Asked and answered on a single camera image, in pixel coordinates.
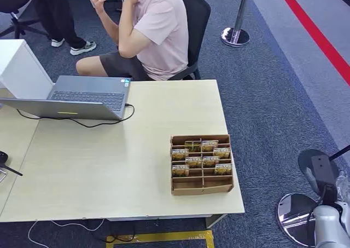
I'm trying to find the white box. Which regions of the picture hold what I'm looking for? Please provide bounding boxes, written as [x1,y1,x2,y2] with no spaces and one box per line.
[0,38,54,100]

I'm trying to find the black swivel chair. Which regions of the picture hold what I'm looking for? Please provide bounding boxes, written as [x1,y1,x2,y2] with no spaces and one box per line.
[0,0,51,39]

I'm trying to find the pale wooden desk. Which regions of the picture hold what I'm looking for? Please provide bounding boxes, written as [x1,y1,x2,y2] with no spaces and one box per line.
[0,88,41,215]
[0,79,246,229]

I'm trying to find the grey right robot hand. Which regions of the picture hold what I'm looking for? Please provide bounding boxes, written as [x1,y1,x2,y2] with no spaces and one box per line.
[336,171,350,204]

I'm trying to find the black stanchion post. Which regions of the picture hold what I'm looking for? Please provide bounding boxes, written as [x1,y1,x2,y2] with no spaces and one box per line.
[298,144,350,186]

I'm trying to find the black laptop cable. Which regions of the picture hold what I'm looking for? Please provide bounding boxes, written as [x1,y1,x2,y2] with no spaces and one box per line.
[16,103,135,129]

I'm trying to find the yellow printed card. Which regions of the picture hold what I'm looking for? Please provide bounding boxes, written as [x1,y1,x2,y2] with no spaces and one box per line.
[171,148,190,161]
[171,165,190,177]
[213,163,233,176]
[185,157,203,169]
[213,147,232,159]
[202,155,221,168]
[201,140,220,152]

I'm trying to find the yellow floor tape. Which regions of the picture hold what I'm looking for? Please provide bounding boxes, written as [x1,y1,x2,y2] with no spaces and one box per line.
[106,230,215,248]

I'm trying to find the grey laptop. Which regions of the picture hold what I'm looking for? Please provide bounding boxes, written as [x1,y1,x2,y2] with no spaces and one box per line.
[0,75,132,121]

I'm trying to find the black floor cable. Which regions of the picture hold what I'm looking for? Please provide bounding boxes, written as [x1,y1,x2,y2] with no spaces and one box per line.
[89,220,137,245]

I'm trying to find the standing person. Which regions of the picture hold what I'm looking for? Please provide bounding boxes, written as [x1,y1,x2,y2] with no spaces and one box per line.
[29,0,97,56]

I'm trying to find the dark green card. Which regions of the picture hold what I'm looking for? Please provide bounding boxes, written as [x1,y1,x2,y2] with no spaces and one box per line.
[185,141,202,153]

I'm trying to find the seated person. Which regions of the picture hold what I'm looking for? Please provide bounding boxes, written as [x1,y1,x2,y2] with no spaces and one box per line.
[76,0,190,82]

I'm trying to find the black device with stalk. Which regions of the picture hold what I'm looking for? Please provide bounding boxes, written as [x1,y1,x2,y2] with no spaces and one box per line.
[0,150,23,177]

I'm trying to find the white floor cable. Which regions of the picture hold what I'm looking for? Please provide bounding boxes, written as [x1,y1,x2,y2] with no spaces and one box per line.
[27,218,106,248]

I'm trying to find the black mesh office chair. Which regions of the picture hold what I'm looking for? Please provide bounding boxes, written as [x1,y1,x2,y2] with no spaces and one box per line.
[168,0,212,81]

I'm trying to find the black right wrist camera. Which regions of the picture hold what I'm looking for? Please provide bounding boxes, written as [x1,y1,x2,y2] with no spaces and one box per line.
[305,154,339,206]

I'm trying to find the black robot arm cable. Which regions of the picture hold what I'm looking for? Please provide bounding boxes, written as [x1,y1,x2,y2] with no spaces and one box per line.
[305,186,327,248]

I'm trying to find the brown cardboard card holder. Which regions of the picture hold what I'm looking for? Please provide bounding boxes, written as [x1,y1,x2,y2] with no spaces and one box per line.
[170,134,235,197]

